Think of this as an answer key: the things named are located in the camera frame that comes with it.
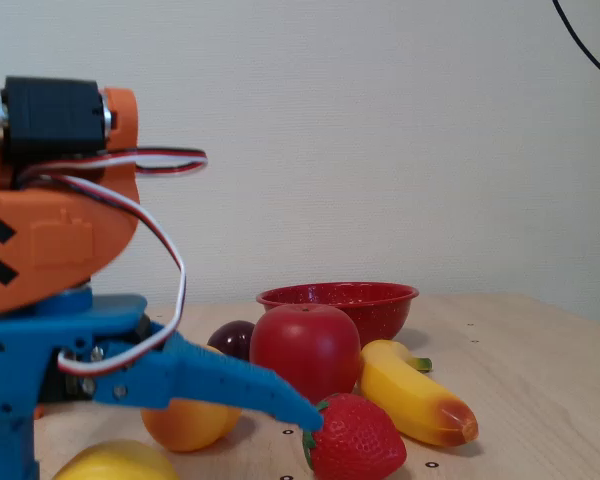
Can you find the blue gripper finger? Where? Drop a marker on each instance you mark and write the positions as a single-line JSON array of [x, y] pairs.
[[220, 380]]

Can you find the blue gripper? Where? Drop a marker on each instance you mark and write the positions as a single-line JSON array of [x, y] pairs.
[[17, 345]]

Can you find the yellow plastic lemon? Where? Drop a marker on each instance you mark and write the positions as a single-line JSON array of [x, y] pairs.
[[115, 462]]

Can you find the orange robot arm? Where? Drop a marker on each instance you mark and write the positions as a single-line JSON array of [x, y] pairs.
[[55, 240]]

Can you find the red speckled enamel bowl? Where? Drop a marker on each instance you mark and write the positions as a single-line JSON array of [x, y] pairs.
[[380, 310]]

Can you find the dark purple plastic plum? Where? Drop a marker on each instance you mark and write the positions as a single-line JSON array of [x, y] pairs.
[[230, 337]]

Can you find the yellow orange plastic peach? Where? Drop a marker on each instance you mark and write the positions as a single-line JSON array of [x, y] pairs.
[[190, 425]]

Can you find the red plastic apple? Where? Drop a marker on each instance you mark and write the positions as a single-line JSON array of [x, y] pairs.
[[305, 350]]

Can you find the red plastic strawberry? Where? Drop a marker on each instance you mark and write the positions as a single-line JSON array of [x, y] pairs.
[[355, 440]]

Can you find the yellow plastic banana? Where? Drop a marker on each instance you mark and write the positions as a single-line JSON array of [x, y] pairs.
[[405, 390]]

